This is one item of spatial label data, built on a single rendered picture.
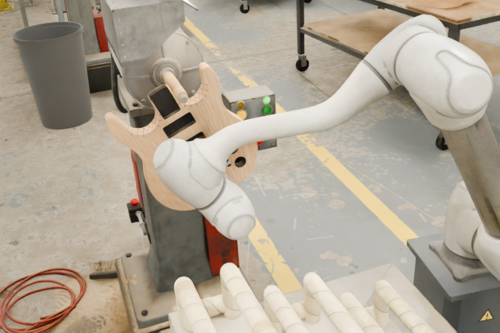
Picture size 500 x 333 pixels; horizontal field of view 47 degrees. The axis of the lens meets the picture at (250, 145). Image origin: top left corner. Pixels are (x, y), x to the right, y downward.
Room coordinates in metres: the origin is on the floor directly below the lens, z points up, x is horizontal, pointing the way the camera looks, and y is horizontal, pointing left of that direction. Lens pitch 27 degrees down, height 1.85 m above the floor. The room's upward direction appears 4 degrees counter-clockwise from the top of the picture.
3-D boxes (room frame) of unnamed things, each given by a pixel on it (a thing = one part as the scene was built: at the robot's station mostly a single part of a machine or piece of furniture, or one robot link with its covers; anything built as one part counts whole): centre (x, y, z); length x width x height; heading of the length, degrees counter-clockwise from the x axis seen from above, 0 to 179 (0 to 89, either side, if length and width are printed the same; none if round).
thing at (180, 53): (1.84, 0.29, 1.25); 0.41 x 0.27 x 0.26; 18
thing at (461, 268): (1.39, -0.64, 0.73); 0.22 x 0.18 x 0.06; 10
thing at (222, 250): (1.95, 0.16, 0.49); 0.25 x 0.12 x 0.37; 18
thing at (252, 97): (1.83, 0.04, 0.99); 0.24 x 0.21 x 0.26; 18
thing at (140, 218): (2.02, 0.49, 0.46); 0.25 x 0.07 x 0.08; 18
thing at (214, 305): (0.78, 0.09, 1.12); 0.11 x 0.03 x 0.03; 112
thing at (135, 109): (1.90, 0.32, 1.11); 0.36 x 0.24 x 0.04; 18
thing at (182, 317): (0.75, 0.13, 1.15); 0.03 x 0.03 x 0.09
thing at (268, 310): (0.81, -0.02, 1.07); 0.03 x 0.03 x 0.09
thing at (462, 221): (1.36, -0.64, 0.87); 0.18 x 0.16 x 0.22; 13
